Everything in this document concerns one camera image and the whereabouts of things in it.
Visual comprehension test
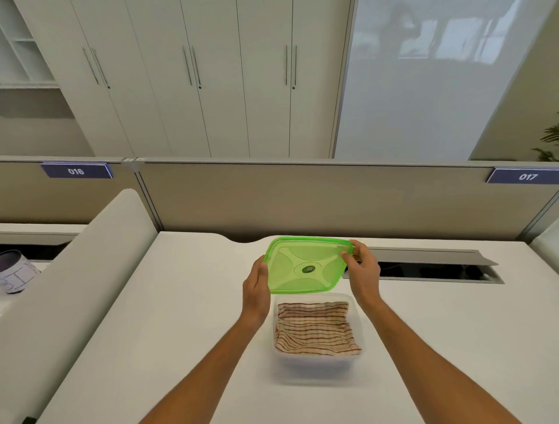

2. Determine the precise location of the person's left hand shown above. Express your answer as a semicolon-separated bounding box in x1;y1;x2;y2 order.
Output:
242;255;272;324

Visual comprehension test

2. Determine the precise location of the person's right hand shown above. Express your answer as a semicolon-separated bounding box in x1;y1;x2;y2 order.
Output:
341;240;381;310

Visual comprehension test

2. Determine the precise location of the green plastic container lid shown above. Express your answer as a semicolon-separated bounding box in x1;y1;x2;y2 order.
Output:
265;236;354;295

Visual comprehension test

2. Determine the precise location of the person's left forearm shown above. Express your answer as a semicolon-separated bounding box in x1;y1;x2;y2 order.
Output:
139;311;267;424

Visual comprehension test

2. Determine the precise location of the person's right forearm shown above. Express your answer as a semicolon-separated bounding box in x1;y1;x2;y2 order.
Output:
360;297;522;424

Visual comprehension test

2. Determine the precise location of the beige desk partition panel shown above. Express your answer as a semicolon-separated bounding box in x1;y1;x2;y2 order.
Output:
139;158;559;243
0;156;162;224

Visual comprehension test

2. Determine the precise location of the red striped cloth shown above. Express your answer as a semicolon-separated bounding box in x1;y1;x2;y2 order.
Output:
275;302;363;357

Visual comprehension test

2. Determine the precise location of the clear plastic food container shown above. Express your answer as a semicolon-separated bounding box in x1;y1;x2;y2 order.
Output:
273;293;363;385

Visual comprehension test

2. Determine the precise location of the blue desk number label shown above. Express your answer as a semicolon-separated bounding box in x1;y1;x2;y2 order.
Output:
486;167;559;185
40;162;114;180

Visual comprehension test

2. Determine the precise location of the white side divider panel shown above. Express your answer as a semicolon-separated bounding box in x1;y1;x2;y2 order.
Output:
0;189;159;424

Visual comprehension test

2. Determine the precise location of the white wardrobe cabinet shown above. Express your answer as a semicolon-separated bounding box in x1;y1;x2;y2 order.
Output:
26;0;355;159

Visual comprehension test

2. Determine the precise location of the green potted plant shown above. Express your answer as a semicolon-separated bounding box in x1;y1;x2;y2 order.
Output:
532;122;559;163

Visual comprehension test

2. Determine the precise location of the white patterned round object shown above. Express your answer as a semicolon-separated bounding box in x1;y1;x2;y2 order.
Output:
0;250;42;297

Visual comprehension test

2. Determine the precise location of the white open shelf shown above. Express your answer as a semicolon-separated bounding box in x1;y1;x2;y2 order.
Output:
0;0;60;90

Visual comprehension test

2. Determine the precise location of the grey cable tray flap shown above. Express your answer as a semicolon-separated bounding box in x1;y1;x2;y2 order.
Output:
343;248;504;285

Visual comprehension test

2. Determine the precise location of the frosted glass wall panel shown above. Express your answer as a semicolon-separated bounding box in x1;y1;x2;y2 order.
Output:
333;0;549;161

